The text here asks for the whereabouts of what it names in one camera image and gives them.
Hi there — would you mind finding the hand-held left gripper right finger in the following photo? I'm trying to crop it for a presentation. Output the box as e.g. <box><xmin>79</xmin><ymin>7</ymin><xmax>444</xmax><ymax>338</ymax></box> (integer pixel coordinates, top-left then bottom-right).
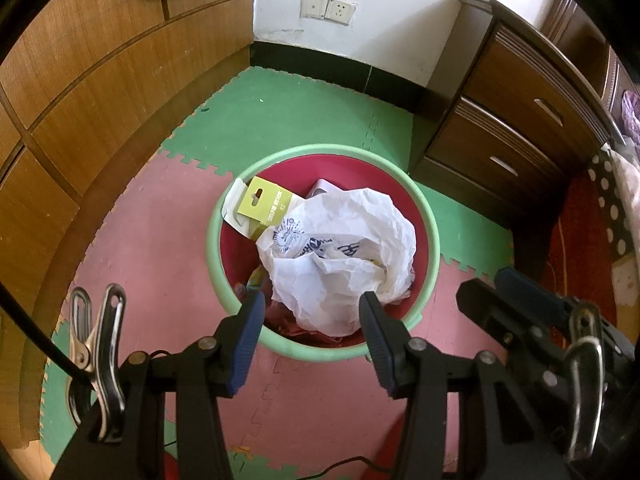
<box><xmin>359</xmin><ymin>291</ymin><xmax>571</xmax><ymax>480</ymax></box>

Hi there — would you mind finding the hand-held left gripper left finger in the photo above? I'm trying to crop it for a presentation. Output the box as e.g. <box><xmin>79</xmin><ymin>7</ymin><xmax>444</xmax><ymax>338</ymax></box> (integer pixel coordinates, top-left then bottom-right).
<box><xmin>50</xmin><ymin>290</ymin><xmax>266</xmax><ymax>480</ymax></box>

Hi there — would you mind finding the red foam mat inlay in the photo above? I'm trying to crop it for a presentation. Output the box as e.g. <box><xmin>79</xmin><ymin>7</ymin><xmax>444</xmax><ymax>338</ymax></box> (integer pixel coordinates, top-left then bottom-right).
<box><xmin>357</xmin><ymin>460</ymin><xmax>398</xmax><ymax>480</ymax></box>

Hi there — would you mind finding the red bin with green rim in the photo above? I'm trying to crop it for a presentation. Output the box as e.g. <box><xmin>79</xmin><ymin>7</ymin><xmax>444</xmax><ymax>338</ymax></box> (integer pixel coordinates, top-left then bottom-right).
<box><xmin>207</xmin><ymin>144</ymin><xmax>441</xmax><ymax>363</ymax></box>

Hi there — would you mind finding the white plastic bag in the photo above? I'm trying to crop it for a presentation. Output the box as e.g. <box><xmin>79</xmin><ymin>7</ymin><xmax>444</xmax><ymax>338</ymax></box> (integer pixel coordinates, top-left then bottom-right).
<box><xmin>256</xmin><ymin>187</ymin><xmax>417</xmax><ymax>336</ymax></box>

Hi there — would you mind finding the green and white box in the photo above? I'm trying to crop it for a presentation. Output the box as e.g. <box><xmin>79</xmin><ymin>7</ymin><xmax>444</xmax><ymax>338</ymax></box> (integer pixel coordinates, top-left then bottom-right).
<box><xmin>222</xmin><ymin>176</ymin><xmax>296</xmax><ymax>241</ymax></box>

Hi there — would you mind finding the red patterned rug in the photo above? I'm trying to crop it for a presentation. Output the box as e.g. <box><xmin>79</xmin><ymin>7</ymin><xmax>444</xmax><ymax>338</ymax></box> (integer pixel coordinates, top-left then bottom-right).
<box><xmin>547</xmin><ymin>175</ymin><xmax>623</xmax><ymax>311</ymax></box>

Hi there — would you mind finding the polka dot cloth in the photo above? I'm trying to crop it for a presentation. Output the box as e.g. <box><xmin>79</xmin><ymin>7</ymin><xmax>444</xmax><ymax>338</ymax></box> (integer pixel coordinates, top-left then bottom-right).
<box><xmin>587</xmin><ymin>152</ymin><xmax>636</xmax><ymax>261</ymax></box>

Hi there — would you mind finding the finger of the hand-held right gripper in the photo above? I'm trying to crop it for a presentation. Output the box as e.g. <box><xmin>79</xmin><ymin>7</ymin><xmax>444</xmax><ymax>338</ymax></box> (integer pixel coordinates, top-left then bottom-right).
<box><xmin>494</xmin><ymin>266</ymin><xmax>577</xmax><ymax>322</ymax></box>
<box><xmin>456</xmin><ymin>278</ymin><xmax>568</xmax><ymax>388</ymax></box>

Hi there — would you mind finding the metal spring clip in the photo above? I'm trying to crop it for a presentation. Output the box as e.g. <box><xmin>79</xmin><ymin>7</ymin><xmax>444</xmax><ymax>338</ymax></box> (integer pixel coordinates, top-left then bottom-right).
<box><xmin>564</xmin><ymin>305</ymin><xmax>607</xmax><ymax>462</ymax></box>
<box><xmin>69</xmin><ymin>284</ymin><xmax>127</xmax><ymax>443</ymax></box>

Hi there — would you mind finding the dark wooden nightstand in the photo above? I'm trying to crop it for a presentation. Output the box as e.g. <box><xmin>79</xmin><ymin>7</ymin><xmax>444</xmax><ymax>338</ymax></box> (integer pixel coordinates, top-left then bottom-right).
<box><xmin>409</xmin><ymin>0</ymin><xmax>621</xmax><ymax>241</ymax></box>

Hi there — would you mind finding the thick black cable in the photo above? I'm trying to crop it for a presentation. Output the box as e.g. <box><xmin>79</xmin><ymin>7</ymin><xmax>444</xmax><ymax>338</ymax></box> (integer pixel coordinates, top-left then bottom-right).
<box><xmin>0</xmin><ymin>282</ymin><xmax>96</xmax><ymax>396</ymax></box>

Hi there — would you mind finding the wooden wardrobe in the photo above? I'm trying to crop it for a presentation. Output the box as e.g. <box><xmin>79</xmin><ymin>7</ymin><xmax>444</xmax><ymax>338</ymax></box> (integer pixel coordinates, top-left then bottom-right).
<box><xmin>0</xmin><ymin>0</ymin><xmax>257</xmax><ymax>456</ymax></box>

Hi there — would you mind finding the purple patterned cloth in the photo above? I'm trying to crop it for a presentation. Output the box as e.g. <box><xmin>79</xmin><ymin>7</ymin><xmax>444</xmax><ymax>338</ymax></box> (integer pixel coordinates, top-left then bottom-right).
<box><xmin>620</xmin><ymin>90</ymin><xmax>640</xmax><ymax>142</ymax></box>

